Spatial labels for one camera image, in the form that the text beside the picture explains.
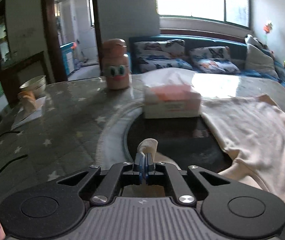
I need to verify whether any right butterfly pillow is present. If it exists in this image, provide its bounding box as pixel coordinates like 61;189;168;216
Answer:
189;46;240;75

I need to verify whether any colourful pinwheel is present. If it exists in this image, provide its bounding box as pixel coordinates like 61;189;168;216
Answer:
263;23;273;34

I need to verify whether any butterfly pillow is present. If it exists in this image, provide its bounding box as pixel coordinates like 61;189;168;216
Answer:
189;46;240;75
134;39;193;73

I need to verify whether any black round induction cooktop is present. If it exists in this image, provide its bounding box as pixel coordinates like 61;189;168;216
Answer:
123;114;232;173

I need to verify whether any grey cushion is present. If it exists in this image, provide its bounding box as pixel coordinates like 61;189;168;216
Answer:
245;44;279;79

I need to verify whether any white paper sheet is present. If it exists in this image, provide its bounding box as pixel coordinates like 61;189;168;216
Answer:
11;96;46;130

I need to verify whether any cream white garment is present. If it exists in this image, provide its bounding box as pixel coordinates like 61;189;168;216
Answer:
136;93;285;214

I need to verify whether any pink white tissue pack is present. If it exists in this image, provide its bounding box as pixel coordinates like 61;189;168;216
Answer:
143;85;202;119

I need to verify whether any dark wooden cabinet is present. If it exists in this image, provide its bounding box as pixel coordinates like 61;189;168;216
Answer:
0;0;50;119

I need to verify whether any pink cartoon face bottle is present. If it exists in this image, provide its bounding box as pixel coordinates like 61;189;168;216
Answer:
102;38;130;90

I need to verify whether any white ceramic bowl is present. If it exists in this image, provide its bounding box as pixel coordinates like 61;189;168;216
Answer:
19;75;46;98

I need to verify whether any blue white storage cart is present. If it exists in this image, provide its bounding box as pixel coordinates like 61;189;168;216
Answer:
60;42;75;76

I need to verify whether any teal sofa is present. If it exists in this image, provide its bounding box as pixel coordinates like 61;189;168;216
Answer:
129;35;285;87

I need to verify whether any left butterfly pillow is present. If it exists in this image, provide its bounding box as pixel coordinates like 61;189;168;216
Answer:
134;39;193;73

